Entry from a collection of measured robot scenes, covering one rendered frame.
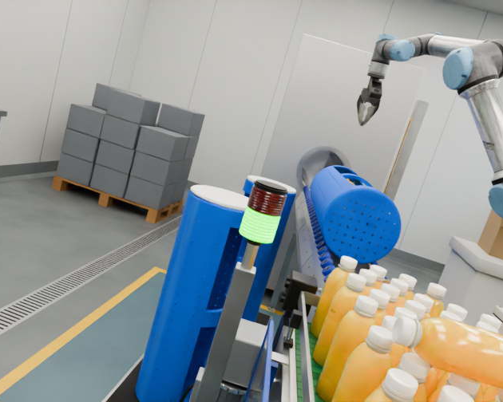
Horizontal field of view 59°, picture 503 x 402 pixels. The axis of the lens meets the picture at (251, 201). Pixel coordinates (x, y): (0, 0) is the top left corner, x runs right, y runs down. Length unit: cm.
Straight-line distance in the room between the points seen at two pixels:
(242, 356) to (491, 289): 83
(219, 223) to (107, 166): 336
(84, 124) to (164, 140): 88
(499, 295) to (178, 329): 110
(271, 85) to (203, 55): 107
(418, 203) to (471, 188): 69
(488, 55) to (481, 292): 71
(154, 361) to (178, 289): 32
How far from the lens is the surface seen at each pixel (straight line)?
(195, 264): 166
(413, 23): 656
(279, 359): 95
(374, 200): 166
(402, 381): 63
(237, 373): 115
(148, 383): 193
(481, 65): 151
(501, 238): 166
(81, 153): 500
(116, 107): 481
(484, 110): 149
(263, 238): 78
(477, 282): 156
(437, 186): 651
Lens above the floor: 137
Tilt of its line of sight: 11 degrees down
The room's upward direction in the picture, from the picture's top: 17 degrees clockwise
